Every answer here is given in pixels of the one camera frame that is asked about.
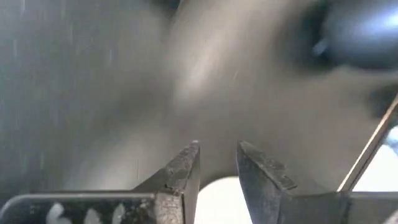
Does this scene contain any black mug blue interior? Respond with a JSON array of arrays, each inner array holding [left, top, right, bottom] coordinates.
[[292, 0, 398, 71]]

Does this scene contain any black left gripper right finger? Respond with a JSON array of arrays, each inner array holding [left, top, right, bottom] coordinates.
[[237, 139, 343, 224]]

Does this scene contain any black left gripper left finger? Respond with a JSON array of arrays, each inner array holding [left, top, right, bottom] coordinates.
[[132, 139, 201, 224]]

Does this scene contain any aluminium table edge rail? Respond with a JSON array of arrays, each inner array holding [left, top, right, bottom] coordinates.
[[337, 93, 398, 192]]

